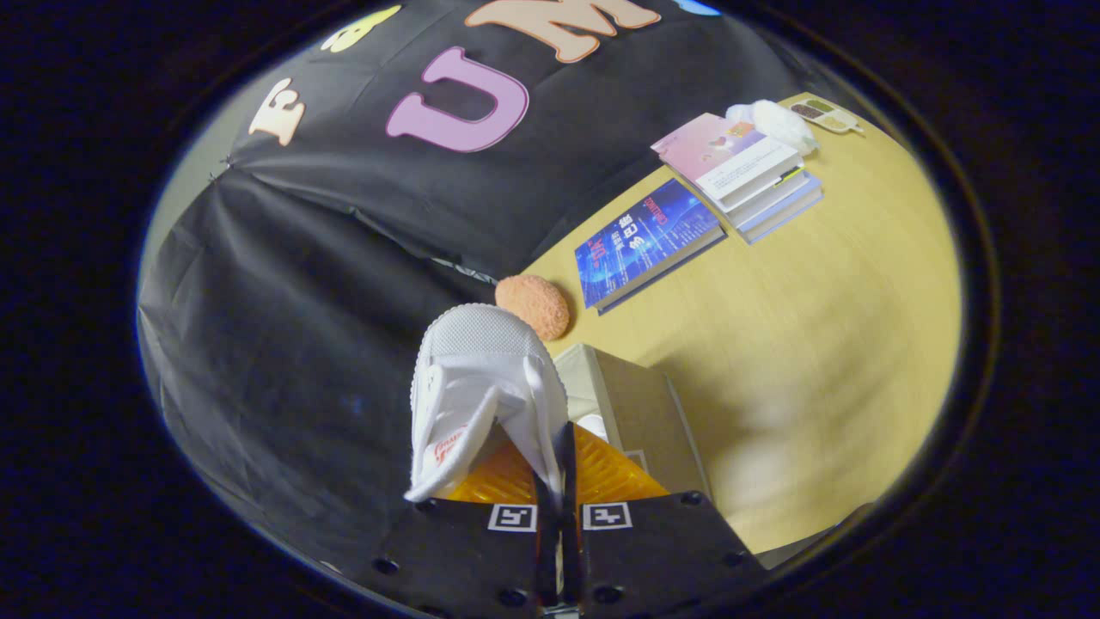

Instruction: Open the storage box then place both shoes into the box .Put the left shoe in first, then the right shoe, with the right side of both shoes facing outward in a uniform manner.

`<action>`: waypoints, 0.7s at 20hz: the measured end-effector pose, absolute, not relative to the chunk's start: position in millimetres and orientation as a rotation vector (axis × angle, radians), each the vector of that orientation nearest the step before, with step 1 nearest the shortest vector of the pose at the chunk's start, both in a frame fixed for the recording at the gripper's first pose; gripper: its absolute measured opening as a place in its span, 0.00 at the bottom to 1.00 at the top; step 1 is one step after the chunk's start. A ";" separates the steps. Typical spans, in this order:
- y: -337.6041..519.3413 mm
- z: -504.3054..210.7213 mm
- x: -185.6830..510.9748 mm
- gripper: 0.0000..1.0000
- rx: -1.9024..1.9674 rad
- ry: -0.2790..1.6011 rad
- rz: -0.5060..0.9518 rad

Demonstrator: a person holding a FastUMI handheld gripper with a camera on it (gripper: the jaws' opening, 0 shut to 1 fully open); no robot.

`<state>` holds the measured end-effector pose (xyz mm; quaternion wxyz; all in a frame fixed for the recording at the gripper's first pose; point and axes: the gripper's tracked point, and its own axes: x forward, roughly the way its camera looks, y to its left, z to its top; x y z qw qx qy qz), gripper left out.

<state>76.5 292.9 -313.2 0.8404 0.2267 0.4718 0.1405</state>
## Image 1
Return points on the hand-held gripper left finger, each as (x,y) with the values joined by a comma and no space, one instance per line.
(464,559)

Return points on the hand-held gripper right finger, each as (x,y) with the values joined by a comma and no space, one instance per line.
(662,559)

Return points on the cream fabric storage box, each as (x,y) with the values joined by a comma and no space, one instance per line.
(640,404)

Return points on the orange fuzzy sponge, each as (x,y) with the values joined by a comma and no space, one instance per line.
(534,305)

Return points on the dark blue printed book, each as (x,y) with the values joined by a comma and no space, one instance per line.
(649,245)

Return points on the grey-blue cover book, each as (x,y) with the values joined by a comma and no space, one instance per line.
(791,219)

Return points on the white cover book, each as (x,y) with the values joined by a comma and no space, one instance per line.
(778,202)

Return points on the pink cover book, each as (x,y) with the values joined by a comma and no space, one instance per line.
(718,155)

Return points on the white fluffy ball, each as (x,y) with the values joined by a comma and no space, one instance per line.
(782,125)

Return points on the small compartment tray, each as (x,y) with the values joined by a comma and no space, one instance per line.
(829,114)

